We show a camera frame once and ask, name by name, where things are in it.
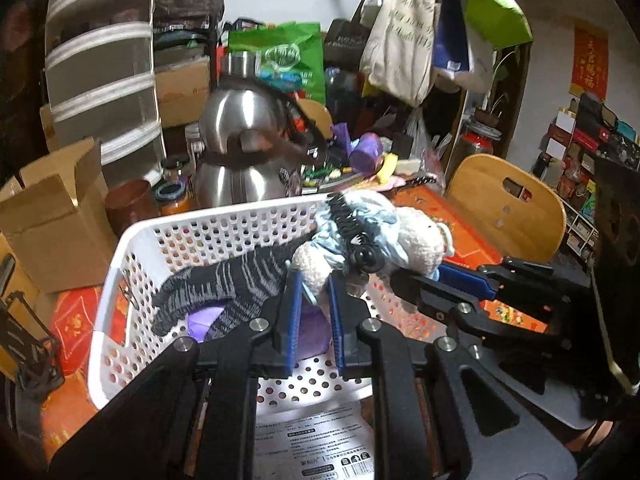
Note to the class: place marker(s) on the white hanging bag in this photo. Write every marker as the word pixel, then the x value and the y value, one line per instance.
pixel 475 67

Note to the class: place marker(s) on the wooden chair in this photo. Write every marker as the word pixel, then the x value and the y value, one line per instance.
pixel 480 195

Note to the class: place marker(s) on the grey stacked storage tower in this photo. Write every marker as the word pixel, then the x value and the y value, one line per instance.
pixel 100 60

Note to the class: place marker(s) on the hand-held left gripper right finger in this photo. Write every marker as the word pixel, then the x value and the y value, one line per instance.
pixel 339 330

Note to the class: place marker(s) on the jar with orange contents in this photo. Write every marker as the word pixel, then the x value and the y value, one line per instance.
pixel 174 200

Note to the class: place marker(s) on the purple tissue pack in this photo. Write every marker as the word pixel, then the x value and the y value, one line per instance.
pixel 202 322

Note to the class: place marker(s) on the yellow plastic item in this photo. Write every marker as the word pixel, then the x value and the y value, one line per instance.
pixel 387 167

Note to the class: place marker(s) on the open cardboard box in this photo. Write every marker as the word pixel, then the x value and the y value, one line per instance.
pixel 50 230

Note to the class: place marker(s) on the white and blue plush toy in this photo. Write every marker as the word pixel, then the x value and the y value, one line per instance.
pixel 420 240

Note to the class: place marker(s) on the dark striped knitted sock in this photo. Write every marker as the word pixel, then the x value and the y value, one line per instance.
pixel 220 280

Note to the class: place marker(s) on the white printed paper sheet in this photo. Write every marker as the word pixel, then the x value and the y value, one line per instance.
pixel 310 435

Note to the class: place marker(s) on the beige canvas tote bag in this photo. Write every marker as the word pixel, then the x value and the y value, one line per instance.
pixel 400 45

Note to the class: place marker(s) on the shelf of assorted boxes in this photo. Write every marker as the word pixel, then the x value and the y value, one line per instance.
pixel 575 145

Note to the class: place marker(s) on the green shopping bag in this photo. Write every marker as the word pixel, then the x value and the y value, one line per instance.
pixel 285 55

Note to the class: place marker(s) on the stainless steel kettle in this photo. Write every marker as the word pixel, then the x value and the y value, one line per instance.
pixel 235 110

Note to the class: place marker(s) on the black folding phone stand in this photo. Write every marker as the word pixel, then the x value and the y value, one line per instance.
pixel 30 360

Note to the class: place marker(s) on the lime green bag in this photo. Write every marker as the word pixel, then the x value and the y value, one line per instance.
pixel 490 5

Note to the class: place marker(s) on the red wall banner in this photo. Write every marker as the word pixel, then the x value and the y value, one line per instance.
pixel 590 65

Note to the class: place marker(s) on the brown carton with label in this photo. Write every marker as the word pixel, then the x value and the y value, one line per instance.
pixel 182 90

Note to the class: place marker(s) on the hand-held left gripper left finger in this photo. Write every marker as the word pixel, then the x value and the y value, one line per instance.
pixel 292 320

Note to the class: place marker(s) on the brown round cup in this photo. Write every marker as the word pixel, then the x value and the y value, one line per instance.
pixel 127 207

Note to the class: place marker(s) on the blue hanging bag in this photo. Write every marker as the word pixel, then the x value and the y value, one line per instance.
pixel 450 35

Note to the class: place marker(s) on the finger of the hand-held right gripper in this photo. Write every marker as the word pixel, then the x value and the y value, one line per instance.
pixel 440 305
pixel 465 275

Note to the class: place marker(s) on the purple plastic cup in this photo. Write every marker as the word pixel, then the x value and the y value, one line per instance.
pixel 367 152

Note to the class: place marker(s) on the white perforated plastic basket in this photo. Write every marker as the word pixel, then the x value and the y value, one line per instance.
pixel 150 230

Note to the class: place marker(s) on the red lidded canister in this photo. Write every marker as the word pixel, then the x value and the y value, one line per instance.
pixel 475 147

